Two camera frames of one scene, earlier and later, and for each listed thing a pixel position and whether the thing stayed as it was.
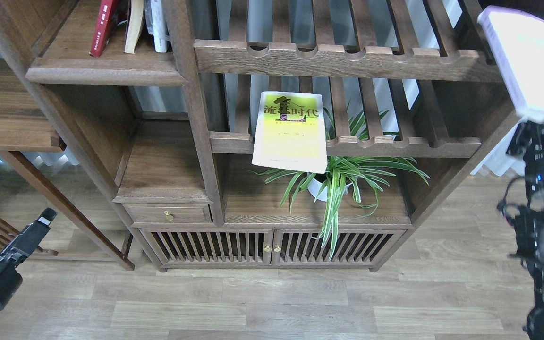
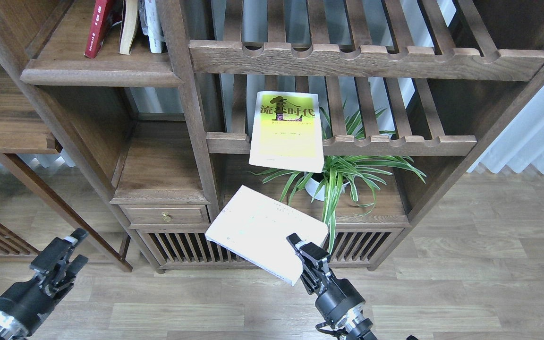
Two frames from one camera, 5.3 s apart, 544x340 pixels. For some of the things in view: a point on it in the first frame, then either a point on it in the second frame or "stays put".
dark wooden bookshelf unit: (267, 135) stays put
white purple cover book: (531, 57) → (256, 229)
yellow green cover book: (291, 132) stays put
